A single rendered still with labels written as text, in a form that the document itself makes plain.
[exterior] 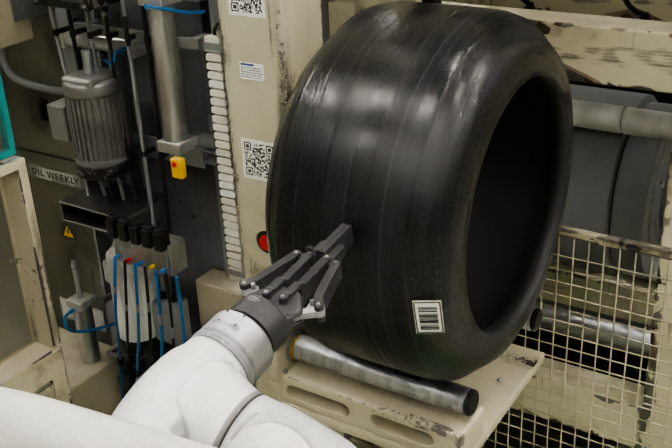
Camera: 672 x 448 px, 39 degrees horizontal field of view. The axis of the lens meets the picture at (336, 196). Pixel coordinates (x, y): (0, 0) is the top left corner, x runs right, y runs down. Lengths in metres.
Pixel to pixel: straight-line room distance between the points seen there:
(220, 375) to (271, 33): 0.67
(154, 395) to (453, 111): 0.55
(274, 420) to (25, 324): 0.90
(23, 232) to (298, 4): 0.61
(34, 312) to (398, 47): 0.83
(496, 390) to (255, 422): 0.83
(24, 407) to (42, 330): 1.03
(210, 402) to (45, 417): 0.27
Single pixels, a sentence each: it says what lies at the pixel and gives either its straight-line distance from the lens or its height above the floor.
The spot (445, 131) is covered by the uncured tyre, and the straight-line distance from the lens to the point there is 1.27.
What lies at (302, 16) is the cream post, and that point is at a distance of 1.57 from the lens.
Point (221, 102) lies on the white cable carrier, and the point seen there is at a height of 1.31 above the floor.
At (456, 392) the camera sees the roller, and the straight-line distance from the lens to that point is 1.54.
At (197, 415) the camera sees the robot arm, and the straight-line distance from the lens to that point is 1.01.
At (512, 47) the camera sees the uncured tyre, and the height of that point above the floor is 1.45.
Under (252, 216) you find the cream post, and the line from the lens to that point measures 1.69.
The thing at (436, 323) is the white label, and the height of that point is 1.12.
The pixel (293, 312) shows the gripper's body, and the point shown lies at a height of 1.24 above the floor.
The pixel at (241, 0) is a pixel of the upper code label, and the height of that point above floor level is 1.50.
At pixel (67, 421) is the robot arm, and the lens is 0.79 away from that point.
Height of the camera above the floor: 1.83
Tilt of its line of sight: 24 degrees down
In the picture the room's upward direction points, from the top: 3 degrees counter-clockwise
